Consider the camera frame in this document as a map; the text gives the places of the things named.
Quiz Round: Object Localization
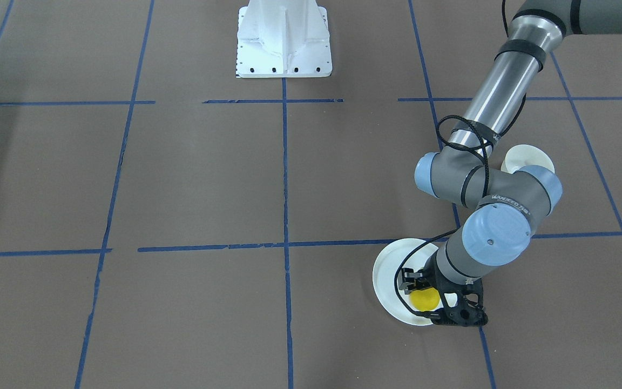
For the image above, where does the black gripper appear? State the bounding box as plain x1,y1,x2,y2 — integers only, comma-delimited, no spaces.
396,259,445,294

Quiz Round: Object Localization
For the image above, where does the yellow lemon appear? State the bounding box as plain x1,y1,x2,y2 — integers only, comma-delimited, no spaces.
408,288,441,312

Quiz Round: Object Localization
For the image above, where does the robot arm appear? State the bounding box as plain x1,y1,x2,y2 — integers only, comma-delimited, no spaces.
414,1,622,285

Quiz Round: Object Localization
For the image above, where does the white plate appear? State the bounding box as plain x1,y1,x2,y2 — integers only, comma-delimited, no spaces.
372,238,438,326

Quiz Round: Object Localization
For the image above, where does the white bowl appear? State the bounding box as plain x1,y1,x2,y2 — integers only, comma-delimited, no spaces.
501,144,556,174

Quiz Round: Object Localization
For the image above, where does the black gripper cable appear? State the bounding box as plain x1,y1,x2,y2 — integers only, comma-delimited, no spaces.
395,0,528,319

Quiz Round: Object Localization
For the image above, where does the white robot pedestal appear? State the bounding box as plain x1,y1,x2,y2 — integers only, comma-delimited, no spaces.
235,1,333,78

